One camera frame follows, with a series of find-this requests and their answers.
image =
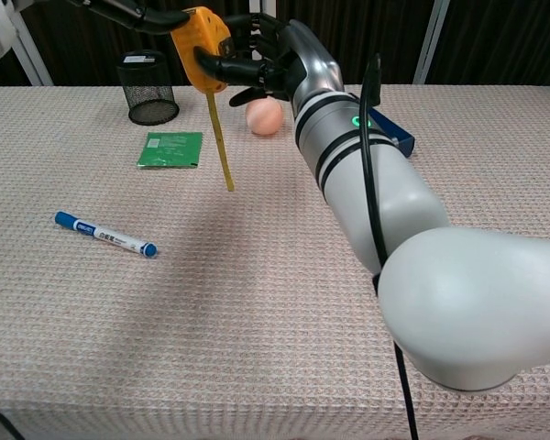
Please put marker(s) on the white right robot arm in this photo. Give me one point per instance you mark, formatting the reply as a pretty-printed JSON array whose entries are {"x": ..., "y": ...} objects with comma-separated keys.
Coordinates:
[{"x": 421, "y": 238}]

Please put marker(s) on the white slanted frame post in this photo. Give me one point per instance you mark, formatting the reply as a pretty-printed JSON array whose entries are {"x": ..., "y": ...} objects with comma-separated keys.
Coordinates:
[
  {"x": 433, "y": 41},
  {"x": 27, "y": 50}
]

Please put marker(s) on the yellow tape measure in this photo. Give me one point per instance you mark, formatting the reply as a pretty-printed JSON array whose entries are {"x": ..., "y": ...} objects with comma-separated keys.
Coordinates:
[{"x": 201, "y": 46}]

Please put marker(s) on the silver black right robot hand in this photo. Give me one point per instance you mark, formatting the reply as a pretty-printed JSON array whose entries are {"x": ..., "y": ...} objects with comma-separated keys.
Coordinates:
[{"x": 311, "y": 59}]

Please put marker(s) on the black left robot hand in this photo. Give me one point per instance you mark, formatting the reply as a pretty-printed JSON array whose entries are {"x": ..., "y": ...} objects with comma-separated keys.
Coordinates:
[{"x": 142, "y": 16}]

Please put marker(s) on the dark brown curtain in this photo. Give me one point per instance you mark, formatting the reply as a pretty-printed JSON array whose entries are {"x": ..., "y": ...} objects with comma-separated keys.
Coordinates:
[{"x": 486, "y": 36}]

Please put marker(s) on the peach coloured ball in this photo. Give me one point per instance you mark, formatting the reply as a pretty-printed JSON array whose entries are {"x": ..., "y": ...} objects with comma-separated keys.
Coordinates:
[{"x": 265, "y": 117}]

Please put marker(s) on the beige waffle tablecloth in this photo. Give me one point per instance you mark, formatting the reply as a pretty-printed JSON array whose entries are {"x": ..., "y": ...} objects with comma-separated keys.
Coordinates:
[{"x": 165, "y": 321}]

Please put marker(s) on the dark blue rectangular box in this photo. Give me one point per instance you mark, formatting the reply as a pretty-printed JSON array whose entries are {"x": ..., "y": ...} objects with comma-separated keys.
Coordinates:
[{"x": 396, "y": 133}]

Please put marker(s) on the green foil packet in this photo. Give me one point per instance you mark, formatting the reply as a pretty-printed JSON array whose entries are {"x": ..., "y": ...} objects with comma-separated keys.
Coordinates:
[{"x": 169, "y": 149}]

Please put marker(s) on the black mesh pen holder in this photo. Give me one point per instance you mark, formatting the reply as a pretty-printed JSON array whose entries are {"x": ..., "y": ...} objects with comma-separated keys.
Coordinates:
[{"x": 149, "y": 89}]

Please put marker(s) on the blue white marker pen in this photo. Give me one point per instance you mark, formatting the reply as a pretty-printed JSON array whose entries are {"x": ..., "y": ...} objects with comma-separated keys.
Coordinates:
[{"x": 105, "y": 234}]

